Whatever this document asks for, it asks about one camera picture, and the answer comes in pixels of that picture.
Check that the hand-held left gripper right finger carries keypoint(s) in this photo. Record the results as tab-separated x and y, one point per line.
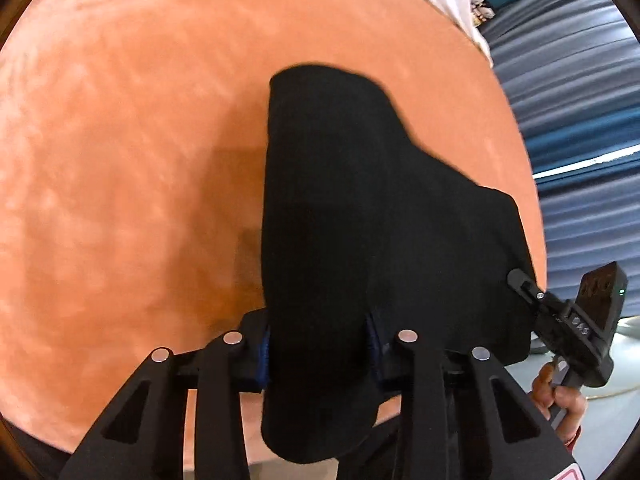
373	342

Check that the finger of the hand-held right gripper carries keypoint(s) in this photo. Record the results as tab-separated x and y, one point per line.
525	285

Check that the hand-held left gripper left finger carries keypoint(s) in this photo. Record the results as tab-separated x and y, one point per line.
263	355

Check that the black pants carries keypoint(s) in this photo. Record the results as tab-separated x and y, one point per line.
350	220

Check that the person's right hand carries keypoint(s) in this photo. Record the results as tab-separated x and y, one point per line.
567	407

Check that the grey-blue pleated curtain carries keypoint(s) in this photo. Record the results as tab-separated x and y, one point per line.
575	110

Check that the orange fleece blanket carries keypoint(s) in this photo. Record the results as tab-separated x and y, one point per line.
130	150

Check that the printed patterned cloth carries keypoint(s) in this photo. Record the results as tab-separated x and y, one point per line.
482	10

